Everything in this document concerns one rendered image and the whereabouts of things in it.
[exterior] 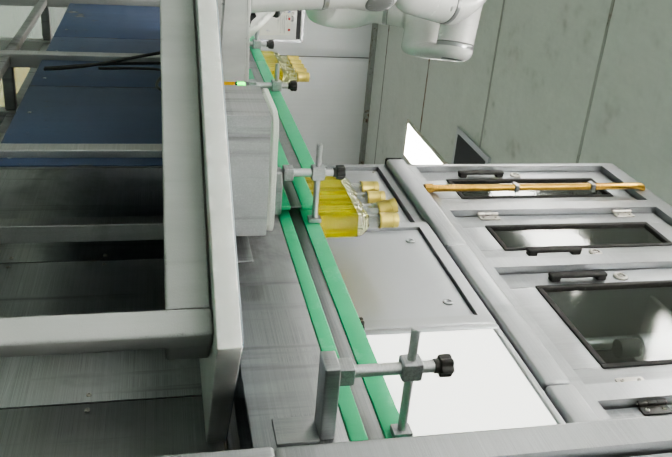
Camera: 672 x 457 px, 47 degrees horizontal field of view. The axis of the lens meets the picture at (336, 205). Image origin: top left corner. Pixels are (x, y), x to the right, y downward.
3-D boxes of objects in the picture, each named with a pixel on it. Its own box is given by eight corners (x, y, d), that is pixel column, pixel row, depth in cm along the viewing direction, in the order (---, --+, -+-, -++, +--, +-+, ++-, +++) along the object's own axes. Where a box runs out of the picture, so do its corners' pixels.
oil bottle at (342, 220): (272, 240, 166) (369, 237, 171) (273, 216, 164) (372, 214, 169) (269, 228, 171) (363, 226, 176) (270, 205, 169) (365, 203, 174)
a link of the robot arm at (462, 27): (451, 35, 165) (498, 48, 173) (464, -30, 163) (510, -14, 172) (410, 34, 176) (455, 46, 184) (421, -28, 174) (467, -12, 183)
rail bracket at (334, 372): (275, 458, 98) (446, 443, 103) (282, 346, 91) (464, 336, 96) (270, 432, 102) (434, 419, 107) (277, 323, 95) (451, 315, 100)
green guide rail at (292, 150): (280, 177, 158) (319, 177, 159) (280, 172, 157) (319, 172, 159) (218, 5, 312) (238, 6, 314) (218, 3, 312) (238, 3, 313)
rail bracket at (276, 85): (247, 92, 206) (297, 92, 208) (248, 64, 202) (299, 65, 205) (246, 87, 209) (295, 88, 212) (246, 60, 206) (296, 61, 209)
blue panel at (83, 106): (-2, 246, 157) (212, 241, 166) (-11, 164, 149) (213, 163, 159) (72, 49, 297) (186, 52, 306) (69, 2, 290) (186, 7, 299)
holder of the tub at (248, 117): (220, 264, 137) (264, 263, 139) (223, 115, 126) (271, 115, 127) (214, 221, 152) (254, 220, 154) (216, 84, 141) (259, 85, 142)
